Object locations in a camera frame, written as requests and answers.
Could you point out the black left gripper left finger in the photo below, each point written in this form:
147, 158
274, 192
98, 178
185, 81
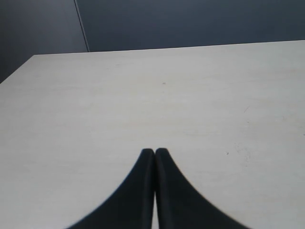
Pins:
130, 206

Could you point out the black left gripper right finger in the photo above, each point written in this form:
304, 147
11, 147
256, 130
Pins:
180, 205

